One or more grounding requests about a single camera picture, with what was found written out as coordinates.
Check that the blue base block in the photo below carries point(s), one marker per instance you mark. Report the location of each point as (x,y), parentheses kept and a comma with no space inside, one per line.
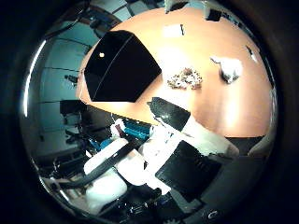
(137,130)

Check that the spotted brown white plush toy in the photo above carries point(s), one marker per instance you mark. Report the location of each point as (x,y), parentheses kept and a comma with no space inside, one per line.
(185,78)

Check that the white paper sheet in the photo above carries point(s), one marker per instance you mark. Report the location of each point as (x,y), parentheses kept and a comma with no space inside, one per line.
(170,31)

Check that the black pen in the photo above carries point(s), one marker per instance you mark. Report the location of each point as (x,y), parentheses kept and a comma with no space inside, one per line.
(182,29)

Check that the black chair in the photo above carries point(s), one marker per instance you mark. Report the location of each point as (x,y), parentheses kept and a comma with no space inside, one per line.
(214,15)

